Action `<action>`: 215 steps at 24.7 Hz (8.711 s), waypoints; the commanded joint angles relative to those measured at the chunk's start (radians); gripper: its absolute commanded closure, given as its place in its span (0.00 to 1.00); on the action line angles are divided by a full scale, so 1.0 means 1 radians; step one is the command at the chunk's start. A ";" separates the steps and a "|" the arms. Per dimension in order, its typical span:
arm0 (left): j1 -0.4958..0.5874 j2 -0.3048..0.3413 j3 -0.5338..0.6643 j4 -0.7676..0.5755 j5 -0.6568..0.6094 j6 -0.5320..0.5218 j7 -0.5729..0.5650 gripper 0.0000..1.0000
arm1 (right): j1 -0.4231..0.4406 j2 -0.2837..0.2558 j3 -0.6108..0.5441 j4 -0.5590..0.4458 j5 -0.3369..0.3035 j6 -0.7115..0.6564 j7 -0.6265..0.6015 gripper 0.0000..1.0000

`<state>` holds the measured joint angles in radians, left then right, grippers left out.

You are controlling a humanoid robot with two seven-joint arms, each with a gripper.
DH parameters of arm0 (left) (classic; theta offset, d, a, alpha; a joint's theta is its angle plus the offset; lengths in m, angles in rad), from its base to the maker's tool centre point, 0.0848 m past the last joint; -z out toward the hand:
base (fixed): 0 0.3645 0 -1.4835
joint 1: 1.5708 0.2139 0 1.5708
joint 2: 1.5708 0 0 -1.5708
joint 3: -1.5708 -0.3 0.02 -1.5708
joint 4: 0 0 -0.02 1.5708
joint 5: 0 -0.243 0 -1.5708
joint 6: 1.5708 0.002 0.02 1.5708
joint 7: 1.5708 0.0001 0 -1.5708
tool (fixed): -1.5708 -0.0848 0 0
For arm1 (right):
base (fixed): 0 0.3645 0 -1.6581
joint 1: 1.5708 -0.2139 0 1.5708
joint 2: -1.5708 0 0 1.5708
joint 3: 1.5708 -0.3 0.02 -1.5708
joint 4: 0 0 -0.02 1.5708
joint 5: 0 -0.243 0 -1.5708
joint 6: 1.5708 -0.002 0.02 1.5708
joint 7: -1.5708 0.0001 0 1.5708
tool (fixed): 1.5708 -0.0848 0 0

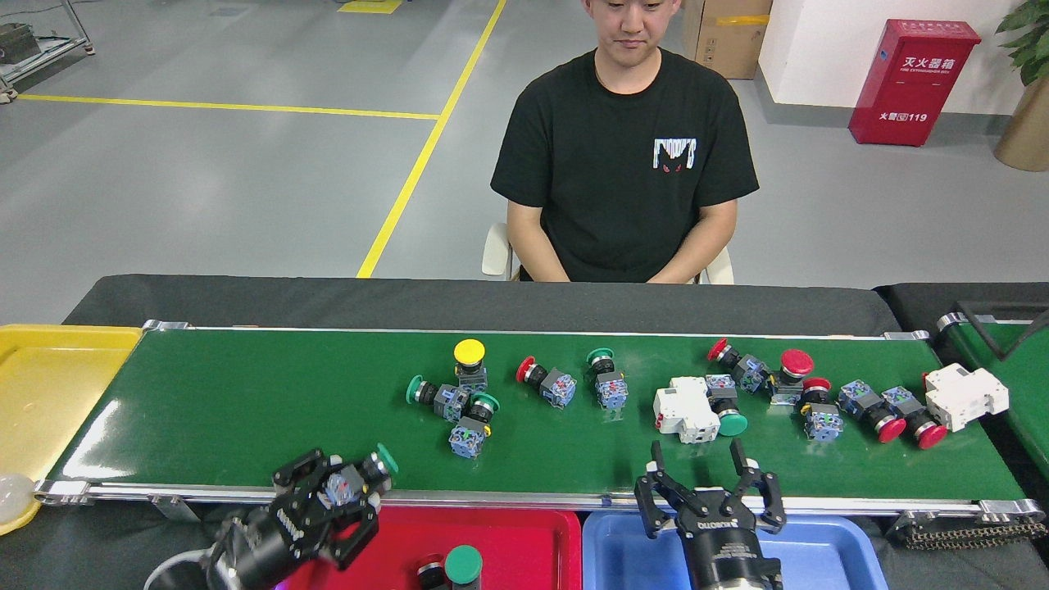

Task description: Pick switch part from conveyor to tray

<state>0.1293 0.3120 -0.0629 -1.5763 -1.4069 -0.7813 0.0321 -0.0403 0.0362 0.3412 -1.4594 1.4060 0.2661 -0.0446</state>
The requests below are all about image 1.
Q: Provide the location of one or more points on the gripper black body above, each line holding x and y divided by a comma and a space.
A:
721, 549
274, 537

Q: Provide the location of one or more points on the yellow push button switch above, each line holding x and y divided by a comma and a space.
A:
470, 352

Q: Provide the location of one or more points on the metal rack on wheels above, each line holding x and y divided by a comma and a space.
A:
86, 45

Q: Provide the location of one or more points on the person's right forearm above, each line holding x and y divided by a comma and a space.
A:
541, 254

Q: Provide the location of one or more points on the person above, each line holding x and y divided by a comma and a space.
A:
606, 164

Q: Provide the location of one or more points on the black guide frame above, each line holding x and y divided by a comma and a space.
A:
1001, 354

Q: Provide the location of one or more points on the blue plastic bin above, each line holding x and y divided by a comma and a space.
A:
836, 557

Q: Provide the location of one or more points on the green potted plant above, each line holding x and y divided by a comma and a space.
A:
1034, 41

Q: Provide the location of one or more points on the brown cardboard box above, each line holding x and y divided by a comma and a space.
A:
725, 41

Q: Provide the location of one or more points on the translucent round cap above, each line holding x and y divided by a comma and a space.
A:
15, 500

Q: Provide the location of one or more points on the red plastic bin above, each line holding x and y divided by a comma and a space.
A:
524, 549

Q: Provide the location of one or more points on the tan plant pot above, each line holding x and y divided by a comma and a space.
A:
1031, 131

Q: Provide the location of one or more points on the white circuit breaker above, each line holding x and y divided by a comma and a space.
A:
967, 396
684, 407

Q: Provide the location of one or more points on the grey office chair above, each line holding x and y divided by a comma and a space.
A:
496, 250

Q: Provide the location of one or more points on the long green conveyor belt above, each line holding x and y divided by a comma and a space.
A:
246, 393

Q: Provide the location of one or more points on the person's left forearm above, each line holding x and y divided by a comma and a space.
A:
697, 250

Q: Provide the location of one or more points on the yellow plastic tray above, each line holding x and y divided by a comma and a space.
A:
49, 393

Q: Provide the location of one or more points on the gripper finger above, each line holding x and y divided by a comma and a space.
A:
361, 528
656, 460
740, 459
307, 471

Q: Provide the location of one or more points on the short green conveyor belt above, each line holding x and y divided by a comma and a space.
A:
1028, 393

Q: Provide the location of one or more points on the red fire extinguisher box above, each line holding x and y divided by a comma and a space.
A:
914, 82

